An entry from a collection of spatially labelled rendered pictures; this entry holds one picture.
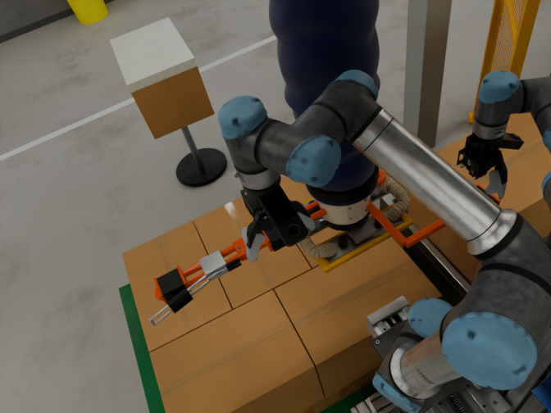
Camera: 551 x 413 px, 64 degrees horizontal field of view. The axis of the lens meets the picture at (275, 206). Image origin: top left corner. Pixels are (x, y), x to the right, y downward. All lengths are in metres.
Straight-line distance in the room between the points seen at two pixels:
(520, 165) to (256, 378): 1.30
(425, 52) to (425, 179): 2.06
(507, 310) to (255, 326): 1.39
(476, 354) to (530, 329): 0.08
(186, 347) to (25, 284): 1.71
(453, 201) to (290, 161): 0.26
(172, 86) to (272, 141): 2.07
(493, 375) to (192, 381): 1.41
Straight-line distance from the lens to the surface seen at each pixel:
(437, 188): 0.73
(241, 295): 2.05
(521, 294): 0.73
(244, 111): 0.68
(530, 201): 1.80
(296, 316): 1.95
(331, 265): 1.43
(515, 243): 0.76
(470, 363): 0.74
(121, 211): 3.46
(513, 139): 1.30
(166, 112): 2.77
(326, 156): 0.63
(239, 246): 1.37
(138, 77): 2.66
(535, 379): 1.23
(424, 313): 1.13
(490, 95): 1.12
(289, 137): 0.65
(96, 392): 2.79
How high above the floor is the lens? 2.27
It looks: 49 degrees down
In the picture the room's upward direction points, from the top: 16 degrees counter-clockwise
